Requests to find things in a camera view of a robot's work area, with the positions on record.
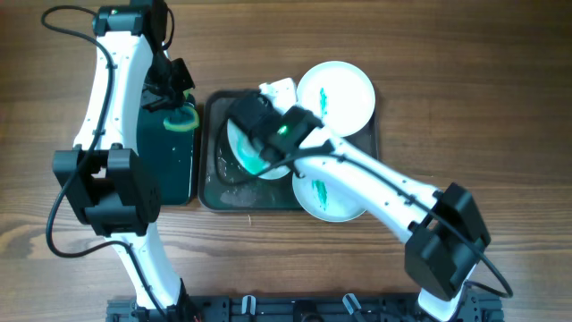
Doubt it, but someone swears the white plate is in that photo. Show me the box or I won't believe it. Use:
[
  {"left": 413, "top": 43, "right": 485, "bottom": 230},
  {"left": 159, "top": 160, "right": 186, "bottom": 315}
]
[
  {"left": 226, "top": 120, "right": 271, "bottom": 174},
  {"left": 297, "top": 61, "right": 375, "bottom": 137}
]

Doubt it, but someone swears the green and yellow sponge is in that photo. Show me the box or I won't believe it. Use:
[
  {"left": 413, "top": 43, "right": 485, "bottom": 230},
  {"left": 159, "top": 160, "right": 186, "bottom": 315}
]
[{"left": 163, "top": 105, "right": 200, "bottom": 132}]

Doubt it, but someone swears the pale blue plate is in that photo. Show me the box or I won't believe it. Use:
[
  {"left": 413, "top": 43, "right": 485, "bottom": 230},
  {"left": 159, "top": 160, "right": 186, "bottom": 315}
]
[{"left": 292, "top": 175, "right": 366, "bottom": 223}]

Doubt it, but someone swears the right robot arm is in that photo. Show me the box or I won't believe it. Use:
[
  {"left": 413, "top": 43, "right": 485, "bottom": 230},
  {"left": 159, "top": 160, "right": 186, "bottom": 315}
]
[{"left": 226, "top": 92, "right": 491, "bottom": 321}]

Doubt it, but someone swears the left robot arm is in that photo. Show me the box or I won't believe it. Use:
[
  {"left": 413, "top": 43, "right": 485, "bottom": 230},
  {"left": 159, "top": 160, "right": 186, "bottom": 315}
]
[{"left": 53, "top": 1, "right": 200, "bottom": 321}]

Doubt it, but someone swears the large dark serving tray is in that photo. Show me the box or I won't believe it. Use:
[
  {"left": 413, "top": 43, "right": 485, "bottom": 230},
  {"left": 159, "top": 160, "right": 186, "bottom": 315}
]
[{"left": 198, "top": 89, "right": 382, "bottom": 212}]

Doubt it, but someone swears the small black water tub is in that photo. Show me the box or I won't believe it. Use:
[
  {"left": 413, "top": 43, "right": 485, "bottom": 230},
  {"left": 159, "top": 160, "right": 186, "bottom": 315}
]
[{"left": 137, "top": 95, "right": 199, "bottom": 206}]

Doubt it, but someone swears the left black cable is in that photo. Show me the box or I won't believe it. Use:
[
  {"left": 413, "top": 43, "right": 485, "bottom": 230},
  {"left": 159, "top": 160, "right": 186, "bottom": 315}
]
[{"left": 40, "top": 4, "right": 171, "bottom": 314}]

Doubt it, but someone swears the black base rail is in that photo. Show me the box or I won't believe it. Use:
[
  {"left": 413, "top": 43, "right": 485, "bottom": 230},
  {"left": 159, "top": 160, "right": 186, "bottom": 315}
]
[{"left": 105, "top": 290, "right": 505, "bottom": 322}]

